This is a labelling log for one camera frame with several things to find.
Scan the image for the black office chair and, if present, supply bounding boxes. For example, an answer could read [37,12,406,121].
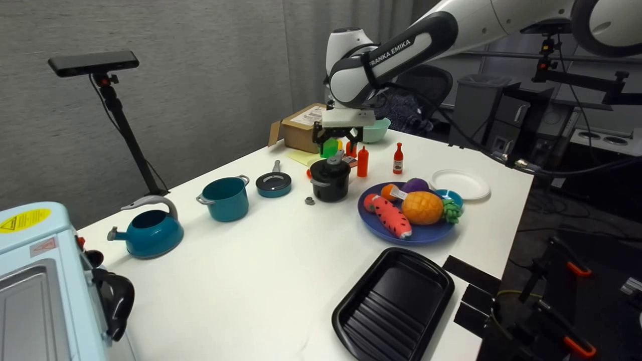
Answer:
[379,62,458,137]

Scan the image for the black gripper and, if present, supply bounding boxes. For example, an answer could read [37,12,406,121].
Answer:
[312,125,364,163]

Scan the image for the black camera bar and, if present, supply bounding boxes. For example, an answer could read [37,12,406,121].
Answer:
[46,49,143,78]

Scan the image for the light blue toy oven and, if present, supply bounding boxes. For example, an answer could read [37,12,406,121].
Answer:
[0,201,110,361]

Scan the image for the teal toy pot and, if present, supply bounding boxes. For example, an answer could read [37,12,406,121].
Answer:
[195,172,253,224]

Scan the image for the pink spotted toy food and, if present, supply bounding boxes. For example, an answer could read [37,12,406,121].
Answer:
[364,192,416,241]

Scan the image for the orange toy drumstick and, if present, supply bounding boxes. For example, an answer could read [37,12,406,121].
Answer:
[378,182,412,204]

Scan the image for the red toy bottle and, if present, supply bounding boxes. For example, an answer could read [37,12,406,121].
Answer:
[392,141,408,178]

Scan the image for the black toy pot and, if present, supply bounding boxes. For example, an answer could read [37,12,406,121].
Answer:
[308,168,354,204]

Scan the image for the thick grey cable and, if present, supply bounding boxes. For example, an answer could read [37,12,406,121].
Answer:
[511,157,642,181]

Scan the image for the teal toy kettle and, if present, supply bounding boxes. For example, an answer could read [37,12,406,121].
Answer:
[105,194,187,261]

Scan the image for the black tripod stand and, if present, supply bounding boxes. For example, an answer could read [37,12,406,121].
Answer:
[89,71,170,198]

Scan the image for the teal bowl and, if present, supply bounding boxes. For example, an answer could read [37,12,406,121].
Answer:
[359,114,394,146]

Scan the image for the purple toy food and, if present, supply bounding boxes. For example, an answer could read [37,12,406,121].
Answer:
[401,176,432,196]

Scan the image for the white paper plate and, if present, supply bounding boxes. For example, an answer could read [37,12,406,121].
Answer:
[430,168,493,204]

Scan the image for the yellow paper sheet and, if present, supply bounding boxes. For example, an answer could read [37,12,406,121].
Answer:
[288,149,325,168]

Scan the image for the square black tape piece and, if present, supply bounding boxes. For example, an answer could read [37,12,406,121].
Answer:
[462,283,499,315]
[451,300,493,333]

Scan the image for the black computer tower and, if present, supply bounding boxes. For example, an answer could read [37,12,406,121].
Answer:
[483,92,538,163]

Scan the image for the long black tape strip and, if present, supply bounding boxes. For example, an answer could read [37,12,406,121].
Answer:
[442,253,504,290]

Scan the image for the grey bin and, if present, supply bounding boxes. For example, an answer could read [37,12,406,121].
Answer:
[456,73,522,146]

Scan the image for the orange toy pineapple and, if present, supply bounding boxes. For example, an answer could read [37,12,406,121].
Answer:
[399,189,466,229]

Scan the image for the blue round plate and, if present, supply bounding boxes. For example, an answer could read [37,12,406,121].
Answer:
[355,181,466,249]

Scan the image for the orange toy bottle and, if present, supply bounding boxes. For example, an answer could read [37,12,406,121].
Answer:
[355,143,371,181]

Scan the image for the black oven mitt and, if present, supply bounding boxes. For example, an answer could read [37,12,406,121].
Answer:
[82,249,136,343]

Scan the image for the black pot lid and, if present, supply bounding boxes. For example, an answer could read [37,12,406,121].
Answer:
[310,153,354,182]

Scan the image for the black ridged tray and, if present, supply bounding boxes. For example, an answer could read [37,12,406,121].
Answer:
[330,244,458,361]

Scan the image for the orange handled black clamp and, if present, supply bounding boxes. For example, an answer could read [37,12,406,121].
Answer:
[525,299,603,361]
[515,234,597,306]

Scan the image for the cardboard box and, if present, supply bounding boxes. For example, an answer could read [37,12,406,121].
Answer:
[268,101,331,155]

